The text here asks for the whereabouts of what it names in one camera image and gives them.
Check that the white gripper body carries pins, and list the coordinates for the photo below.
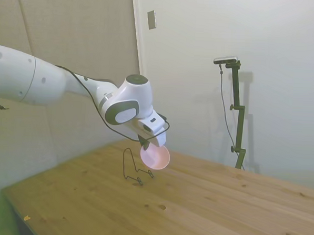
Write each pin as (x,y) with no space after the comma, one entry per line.
(151,125)

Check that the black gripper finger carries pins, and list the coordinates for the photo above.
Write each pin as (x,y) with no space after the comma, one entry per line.
(145,146)

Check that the pink plastic bowl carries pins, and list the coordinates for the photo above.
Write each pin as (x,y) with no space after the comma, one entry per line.
(156,158)

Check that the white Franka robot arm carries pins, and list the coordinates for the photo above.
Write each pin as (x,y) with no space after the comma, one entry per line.
(43,82)

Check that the small yellow tape scrap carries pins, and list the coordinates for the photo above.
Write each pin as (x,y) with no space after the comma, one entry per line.
(27,217)

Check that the dark green camera stand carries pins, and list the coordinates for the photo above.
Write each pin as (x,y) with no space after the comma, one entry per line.
(238,114)

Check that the white door frame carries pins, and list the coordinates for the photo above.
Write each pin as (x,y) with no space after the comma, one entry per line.
(137,32)

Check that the grey exterior camera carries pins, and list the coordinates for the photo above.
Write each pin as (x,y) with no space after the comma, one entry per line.
(225,60)

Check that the grey wall switch plate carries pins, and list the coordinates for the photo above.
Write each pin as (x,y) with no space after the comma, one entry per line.
(151,19)

